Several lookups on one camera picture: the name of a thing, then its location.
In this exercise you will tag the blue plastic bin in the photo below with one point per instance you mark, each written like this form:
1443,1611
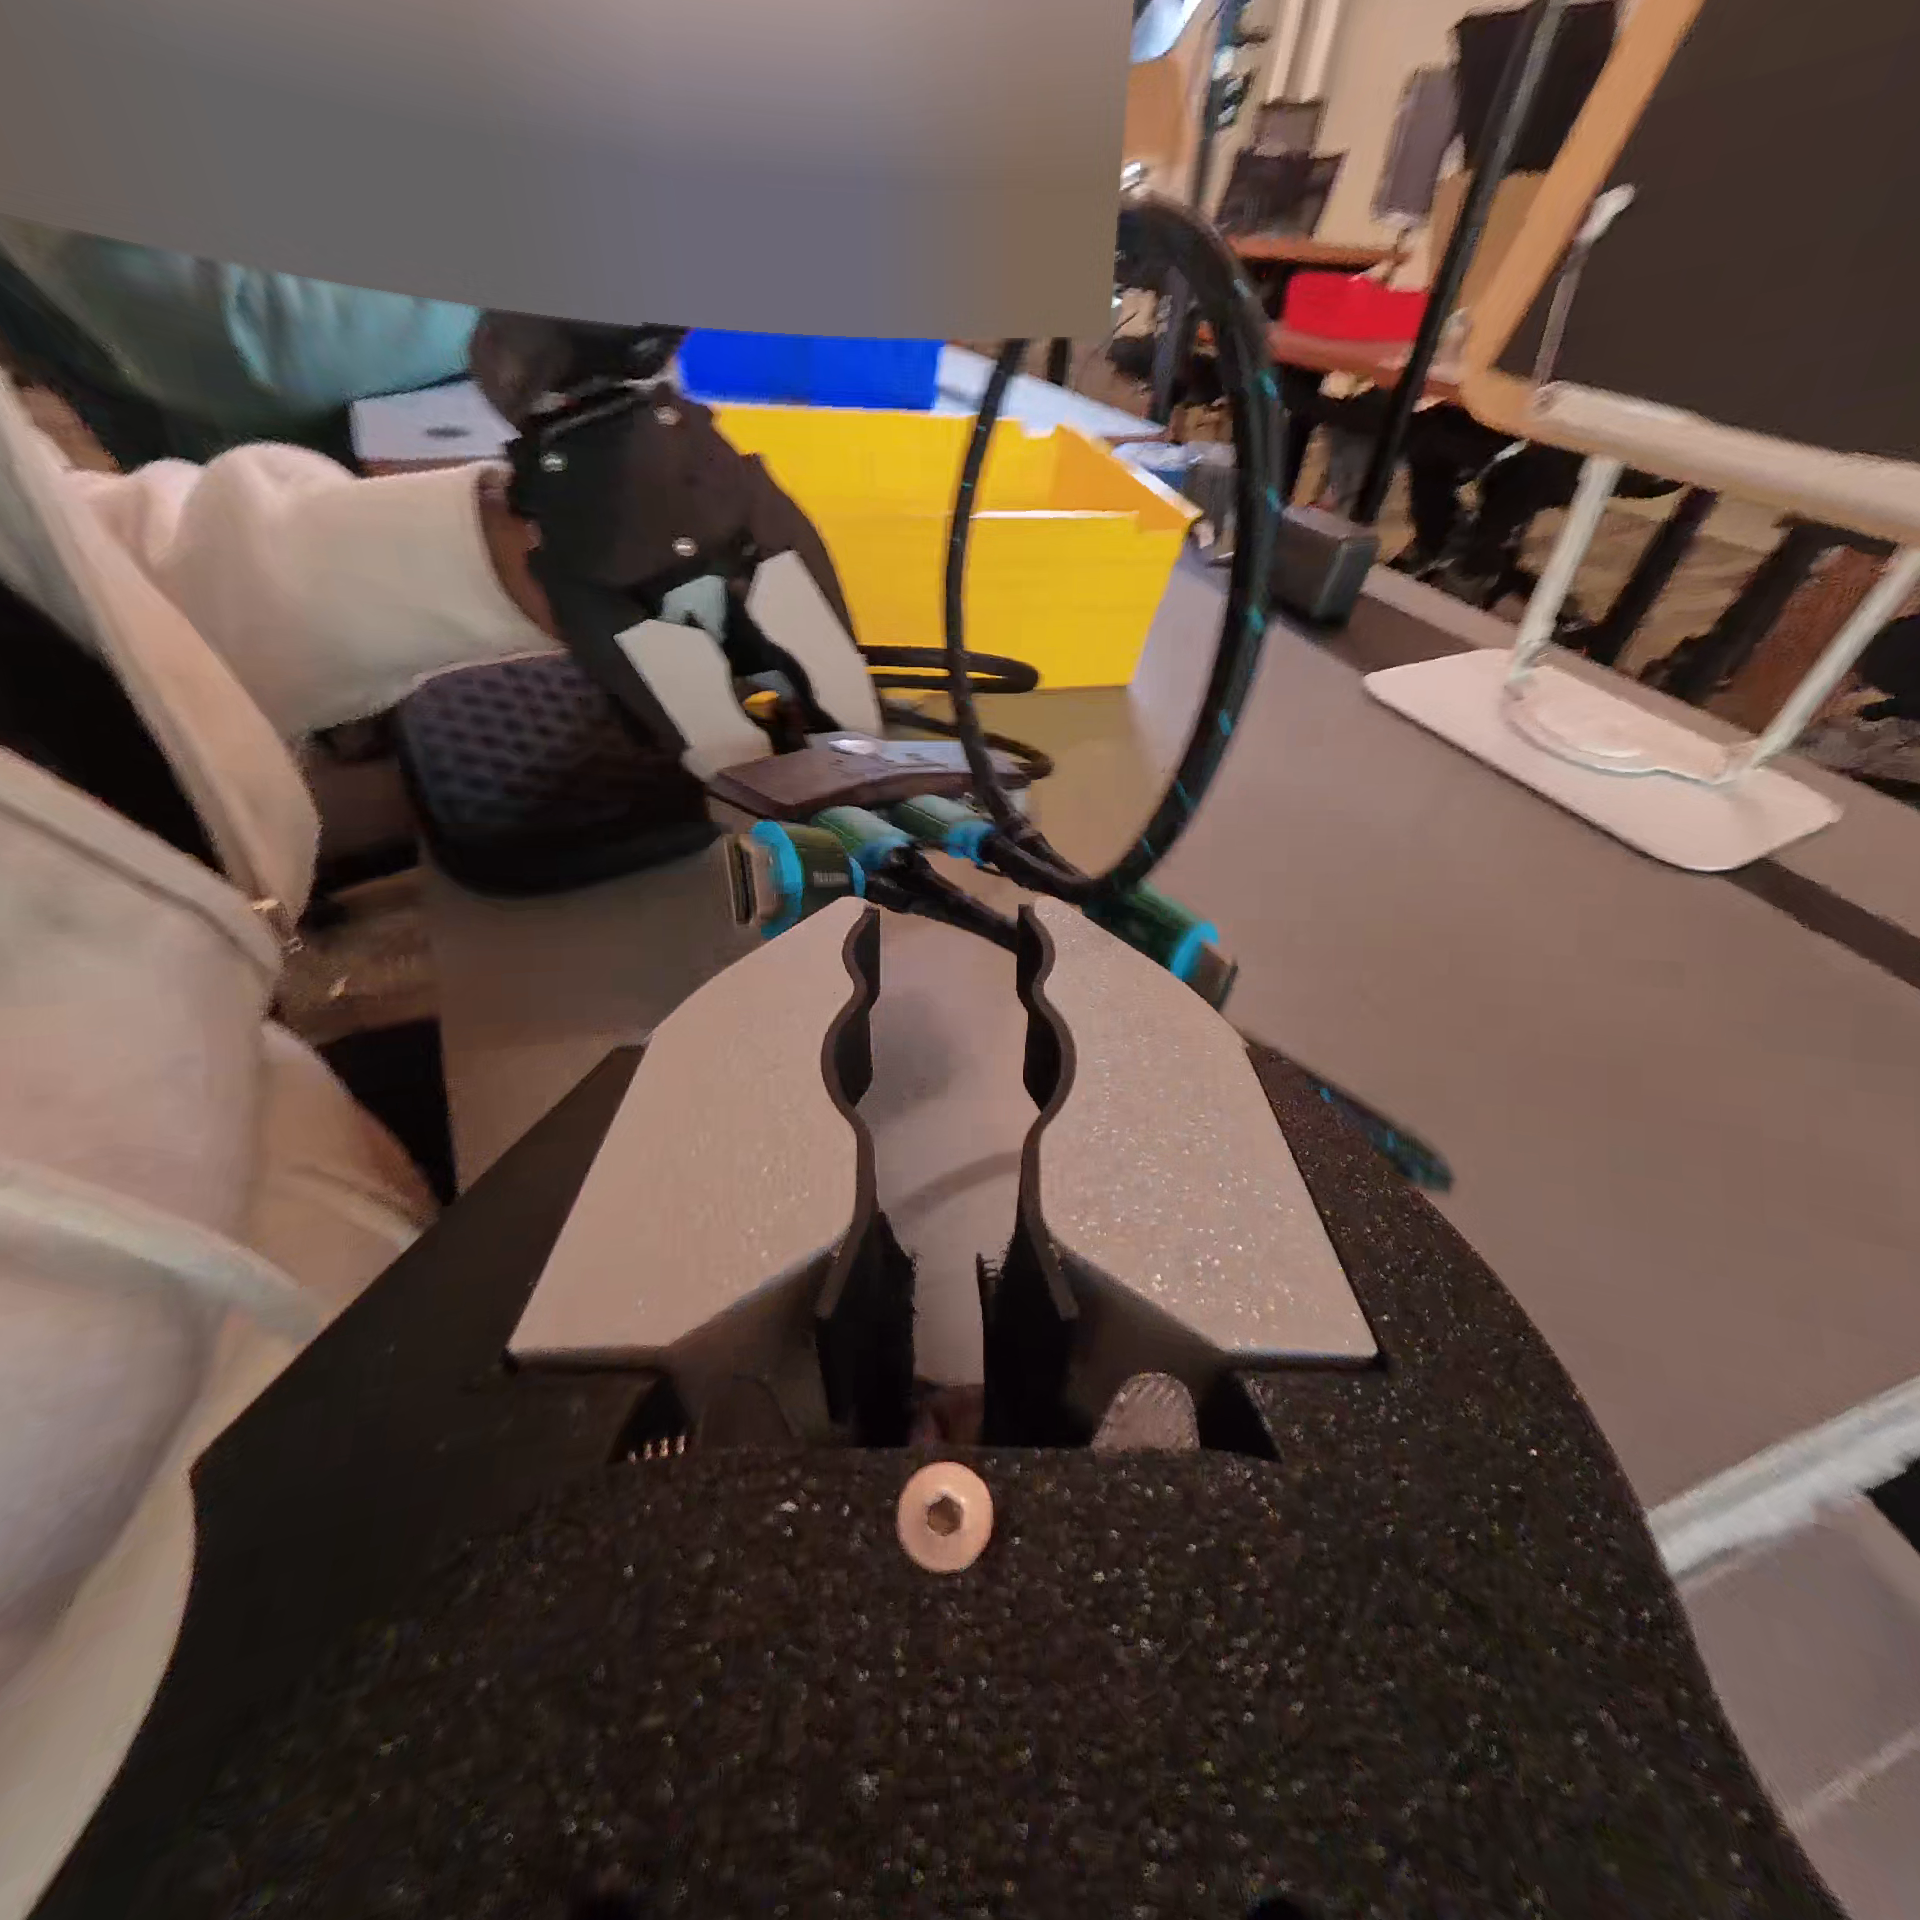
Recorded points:
811,369

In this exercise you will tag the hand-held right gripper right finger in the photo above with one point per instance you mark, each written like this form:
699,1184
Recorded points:
1201,1184

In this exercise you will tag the black HDMI switch box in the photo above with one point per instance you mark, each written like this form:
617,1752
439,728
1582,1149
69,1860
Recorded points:
839,781

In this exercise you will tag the person's white hoodie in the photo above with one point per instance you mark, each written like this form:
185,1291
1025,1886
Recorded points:
119,974

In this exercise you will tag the yellow plastic bin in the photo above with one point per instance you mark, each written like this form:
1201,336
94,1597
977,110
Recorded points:
1051,556

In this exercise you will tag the white monitor stand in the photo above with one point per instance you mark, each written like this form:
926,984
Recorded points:
1651,811

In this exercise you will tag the computer monitor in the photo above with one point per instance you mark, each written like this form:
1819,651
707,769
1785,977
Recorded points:
1769,195

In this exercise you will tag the red plastic bin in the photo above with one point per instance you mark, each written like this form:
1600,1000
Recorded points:
1350,308

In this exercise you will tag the small grey box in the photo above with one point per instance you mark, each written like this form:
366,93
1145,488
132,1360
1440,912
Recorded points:
1329,564

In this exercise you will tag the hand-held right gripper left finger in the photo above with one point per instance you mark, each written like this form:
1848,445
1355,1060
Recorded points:
704,1171

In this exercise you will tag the plain desk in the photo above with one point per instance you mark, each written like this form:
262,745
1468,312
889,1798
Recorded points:
1425,974

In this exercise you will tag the white flat box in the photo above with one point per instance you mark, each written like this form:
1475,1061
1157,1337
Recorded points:
436,428

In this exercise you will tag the green HDMI plug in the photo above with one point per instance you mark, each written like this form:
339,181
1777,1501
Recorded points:
1179,931
787,885
862,835
937,821

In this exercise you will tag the black mesh chair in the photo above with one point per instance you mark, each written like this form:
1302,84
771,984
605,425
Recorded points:
525,765

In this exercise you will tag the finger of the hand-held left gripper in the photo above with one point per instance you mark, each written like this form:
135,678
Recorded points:
692,691
811,629

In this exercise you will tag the person's left forearm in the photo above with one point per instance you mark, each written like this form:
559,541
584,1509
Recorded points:
300,587

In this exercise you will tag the black tripod pole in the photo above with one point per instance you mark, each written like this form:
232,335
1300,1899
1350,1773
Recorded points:
1478,166

